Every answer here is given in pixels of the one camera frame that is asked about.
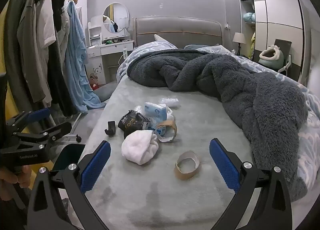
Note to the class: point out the dark chair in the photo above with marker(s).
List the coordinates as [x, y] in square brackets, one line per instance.
[286, 47]

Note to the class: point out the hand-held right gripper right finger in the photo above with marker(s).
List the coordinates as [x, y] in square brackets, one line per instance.
[223, 165]

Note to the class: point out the black plastic hook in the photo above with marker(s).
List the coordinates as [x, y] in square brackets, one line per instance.
[110, 127]

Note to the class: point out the white crumpled tissue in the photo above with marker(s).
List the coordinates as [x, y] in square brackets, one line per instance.
[170, 115]

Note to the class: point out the grey bed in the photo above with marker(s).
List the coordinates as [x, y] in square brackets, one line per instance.
[150, 190]

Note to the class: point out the pale pillow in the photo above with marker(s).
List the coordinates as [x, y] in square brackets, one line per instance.
[162, 39]

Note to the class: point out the clear plastic wrap ball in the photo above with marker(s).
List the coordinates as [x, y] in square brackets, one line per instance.
[170, 102]

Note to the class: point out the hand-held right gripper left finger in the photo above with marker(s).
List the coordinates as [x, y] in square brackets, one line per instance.
[96, 167]

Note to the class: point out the white clothes rack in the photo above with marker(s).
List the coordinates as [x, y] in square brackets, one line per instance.
[72, 136]

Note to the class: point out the light blue plush toy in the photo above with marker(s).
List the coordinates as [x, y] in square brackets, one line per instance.
[249, 17]

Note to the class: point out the white vanity desk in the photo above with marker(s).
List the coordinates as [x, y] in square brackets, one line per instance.
[110, 49]

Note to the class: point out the green white plush cushion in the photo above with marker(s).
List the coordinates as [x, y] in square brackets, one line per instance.
[268, 56]

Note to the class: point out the blue tissue packet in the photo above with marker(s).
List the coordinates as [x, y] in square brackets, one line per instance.
[153, 111]

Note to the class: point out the black hanging garment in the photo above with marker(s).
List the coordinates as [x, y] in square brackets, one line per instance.
[58, 69]

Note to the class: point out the white power strip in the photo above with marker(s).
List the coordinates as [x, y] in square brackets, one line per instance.
[125, 53]

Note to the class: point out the white wardrobe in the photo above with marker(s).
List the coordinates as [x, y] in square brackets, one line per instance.
[280, 12]

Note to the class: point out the light blue robe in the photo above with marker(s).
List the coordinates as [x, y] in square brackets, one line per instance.
[77, 57]

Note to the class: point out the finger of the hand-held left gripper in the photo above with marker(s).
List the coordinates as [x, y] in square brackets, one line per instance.
[58, 128]
[40, 114]

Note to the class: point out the olive grey jacket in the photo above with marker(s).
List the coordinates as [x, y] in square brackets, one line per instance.
[25, 44]

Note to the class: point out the person's left hand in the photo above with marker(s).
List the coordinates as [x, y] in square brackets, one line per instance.
[23, 177]

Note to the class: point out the white t-shirt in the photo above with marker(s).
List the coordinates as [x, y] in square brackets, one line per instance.
[46, 32]

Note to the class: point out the white cloth wad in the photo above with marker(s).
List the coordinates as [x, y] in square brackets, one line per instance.
[137, 147]

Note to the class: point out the dark grey fuzzy blanket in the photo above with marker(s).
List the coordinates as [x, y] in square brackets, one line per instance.
[250, 95]

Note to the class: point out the round mirror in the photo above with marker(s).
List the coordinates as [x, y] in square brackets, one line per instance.
[120, 14]

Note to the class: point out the black snack packet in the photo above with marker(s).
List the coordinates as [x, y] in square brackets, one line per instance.
[130, 122]

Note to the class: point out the bedside lamp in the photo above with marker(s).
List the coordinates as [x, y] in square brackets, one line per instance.
[238, 37]

